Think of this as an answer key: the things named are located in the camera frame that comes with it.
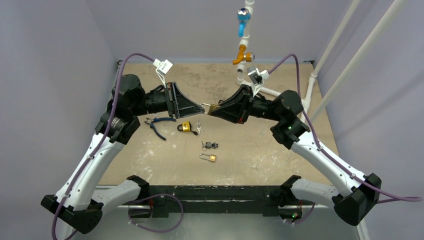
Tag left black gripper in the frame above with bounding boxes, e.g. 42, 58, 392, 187
131, 81, 204, 118

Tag yellow black padlock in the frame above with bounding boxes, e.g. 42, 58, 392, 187
177, 121, 198, 136

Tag black key bunch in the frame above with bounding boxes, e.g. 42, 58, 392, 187
201, 141, 219, 150

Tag brass padlock long shackle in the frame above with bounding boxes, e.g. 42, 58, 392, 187
199, 153, 217, 162

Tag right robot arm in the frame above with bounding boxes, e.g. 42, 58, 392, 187
207, 84, 382, 226

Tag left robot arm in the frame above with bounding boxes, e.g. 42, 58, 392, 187
41, 74, 205, 234

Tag small silver key pair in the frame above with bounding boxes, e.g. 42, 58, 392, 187
196, 120, 203, 135

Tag orange tap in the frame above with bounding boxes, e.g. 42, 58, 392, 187
232, 44, 255, 65

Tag blue tap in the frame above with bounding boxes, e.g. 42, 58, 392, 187
237, 7, 251, 38

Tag black base bar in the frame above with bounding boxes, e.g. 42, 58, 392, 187
125, 174, 316, 220

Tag white diagonal pole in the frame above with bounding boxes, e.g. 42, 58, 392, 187
309, 0, 406, 122

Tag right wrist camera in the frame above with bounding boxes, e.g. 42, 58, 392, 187
247, 65, 270, 97

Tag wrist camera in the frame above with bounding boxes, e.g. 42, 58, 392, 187
153, 59, 174, 87
247, 65, 270, 97

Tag blue handled pliers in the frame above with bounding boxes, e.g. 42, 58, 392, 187
143, 116, 177, 141

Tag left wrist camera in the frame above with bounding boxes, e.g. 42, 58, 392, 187
153, 59, 174, 87

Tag white pvc pipe frame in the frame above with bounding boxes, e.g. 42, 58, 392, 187
235, 0, 318, 113

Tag aluminium frame rail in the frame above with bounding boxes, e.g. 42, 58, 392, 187
89, 60, 127, 167

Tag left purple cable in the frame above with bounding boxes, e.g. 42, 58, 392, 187
51, 52, 157, 240

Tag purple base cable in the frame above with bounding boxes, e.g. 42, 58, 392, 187
127, 193, 185, 234

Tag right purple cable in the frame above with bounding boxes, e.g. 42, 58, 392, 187
268, 53, 423, 203

